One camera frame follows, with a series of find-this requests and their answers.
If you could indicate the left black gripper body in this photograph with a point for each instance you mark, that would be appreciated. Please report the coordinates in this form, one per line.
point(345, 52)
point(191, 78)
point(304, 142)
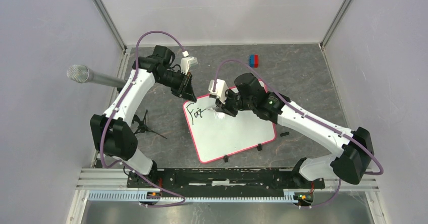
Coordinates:
point(178, 82)

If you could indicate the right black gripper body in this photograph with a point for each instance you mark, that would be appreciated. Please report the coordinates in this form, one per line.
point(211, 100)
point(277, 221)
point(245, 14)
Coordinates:
point(234, 102)

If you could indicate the pink framed whiteboard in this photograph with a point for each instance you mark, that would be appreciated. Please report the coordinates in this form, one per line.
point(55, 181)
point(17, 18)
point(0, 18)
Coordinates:
point(215, 135)

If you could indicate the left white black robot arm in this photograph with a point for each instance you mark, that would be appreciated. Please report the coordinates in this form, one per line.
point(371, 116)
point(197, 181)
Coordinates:
point(111, 131)

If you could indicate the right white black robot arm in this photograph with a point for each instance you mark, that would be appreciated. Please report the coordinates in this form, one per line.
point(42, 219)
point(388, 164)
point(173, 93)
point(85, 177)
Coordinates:
point(351, 151)

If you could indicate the blue and red eraser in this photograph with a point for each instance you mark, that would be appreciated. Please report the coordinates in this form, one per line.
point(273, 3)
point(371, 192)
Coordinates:
point(253, 61)

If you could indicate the black microphone stand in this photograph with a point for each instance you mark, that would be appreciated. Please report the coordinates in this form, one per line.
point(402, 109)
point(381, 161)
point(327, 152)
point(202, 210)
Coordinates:
point(143, 125)

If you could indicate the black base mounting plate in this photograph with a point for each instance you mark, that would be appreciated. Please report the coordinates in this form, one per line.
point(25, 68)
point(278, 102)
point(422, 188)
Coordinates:
point(230, 182)

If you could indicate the grey microphone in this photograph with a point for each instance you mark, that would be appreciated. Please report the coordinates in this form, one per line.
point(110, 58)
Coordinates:
point(83, 74)

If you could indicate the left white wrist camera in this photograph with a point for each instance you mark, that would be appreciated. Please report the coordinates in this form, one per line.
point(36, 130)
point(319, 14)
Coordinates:
point(187, 62)

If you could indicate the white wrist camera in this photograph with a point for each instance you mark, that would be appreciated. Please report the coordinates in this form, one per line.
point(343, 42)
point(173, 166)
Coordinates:
point(217, 90)
point(187, 62)

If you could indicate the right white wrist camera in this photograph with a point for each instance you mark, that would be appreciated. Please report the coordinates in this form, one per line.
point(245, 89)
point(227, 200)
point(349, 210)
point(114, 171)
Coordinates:
point(217, 90)

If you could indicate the blue toothed cable rail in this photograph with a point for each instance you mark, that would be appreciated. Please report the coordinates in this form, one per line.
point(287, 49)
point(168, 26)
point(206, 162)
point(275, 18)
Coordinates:
point(142, 196)

